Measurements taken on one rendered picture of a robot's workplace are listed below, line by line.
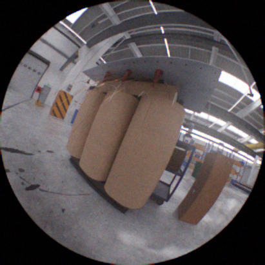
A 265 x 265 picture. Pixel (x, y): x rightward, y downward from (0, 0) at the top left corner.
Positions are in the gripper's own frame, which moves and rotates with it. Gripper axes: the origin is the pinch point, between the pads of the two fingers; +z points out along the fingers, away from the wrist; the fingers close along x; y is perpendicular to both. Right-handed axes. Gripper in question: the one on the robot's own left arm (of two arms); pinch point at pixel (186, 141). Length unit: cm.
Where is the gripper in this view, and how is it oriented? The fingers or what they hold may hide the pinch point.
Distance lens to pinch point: 161.8
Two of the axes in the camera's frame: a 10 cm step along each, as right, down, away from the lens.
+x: 8.2, 3.3, -4.7
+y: -4.2, -2.1, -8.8
